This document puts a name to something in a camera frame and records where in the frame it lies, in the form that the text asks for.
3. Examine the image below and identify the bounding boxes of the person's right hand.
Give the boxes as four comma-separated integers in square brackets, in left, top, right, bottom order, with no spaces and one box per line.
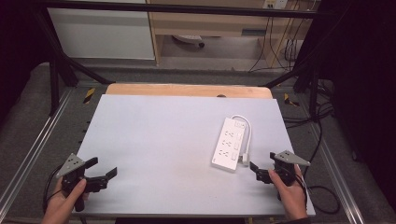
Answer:
[267,164,309,222]

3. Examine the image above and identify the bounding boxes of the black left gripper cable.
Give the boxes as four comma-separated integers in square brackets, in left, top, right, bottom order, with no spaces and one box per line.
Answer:
[42,163,65,216]

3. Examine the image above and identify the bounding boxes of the black hanging cables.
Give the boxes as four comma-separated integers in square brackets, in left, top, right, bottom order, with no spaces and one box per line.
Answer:
[247,12,307,73]

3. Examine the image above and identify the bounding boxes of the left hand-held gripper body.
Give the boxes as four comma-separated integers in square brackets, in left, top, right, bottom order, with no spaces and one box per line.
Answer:
[55,152,109,214]

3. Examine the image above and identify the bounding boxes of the black metal frame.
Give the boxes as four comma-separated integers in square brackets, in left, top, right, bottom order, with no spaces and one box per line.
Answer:
[32,0,325,120]

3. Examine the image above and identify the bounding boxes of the aluminium rail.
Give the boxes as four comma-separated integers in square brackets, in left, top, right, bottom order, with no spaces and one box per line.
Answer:
[309,122,366,224]
[0,88,75,208]

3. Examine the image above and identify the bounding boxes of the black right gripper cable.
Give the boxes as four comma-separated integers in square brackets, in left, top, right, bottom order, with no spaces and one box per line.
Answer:
[294,173,341,216]

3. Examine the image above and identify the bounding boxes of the person's left hand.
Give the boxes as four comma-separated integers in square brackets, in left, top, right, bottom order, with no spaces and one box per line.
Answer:
[41,178,90,224]

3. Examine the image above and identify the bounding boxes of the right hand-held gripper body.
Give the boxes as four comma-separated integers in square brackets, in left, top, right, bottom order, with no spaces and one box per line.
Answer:
[256,149,312,188]

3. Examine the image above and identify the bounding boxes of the white power cable with plug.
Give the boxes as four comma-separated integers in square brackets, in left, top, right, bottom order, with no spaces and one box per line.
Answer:
[231,114,253,166]

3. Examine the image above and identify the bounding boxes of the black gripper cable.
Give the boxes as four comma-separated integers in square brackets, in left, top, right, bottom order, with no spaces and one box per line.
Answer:
[42,163,65,216]
[294,173,341,216]

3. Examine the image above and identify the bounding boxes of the small white power strip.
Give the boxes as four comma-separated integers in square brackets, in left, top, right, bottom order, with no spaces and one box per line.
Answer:
[172,34,206,49]

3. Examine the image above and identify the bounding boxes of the white wall socket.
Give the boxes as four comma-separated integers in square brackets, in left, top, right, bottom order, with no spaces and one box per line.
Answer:
[262,0,290,10]

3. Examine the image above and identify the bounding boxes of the black cable bundle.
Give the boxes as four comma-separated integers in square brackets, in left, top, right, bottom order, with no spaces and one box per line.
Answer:
[281,77,337,132]

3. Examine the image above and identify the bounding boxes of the white cabinet panel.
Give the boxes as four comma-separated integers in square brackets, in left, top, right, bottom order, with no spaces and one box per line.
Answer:
[46,0,156,61]

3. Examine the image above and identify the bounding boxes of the black curtain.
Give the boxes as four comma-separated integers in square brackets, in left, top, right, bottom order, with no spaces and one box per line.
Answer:
[306,0,396,214]
[0,0,50,120]

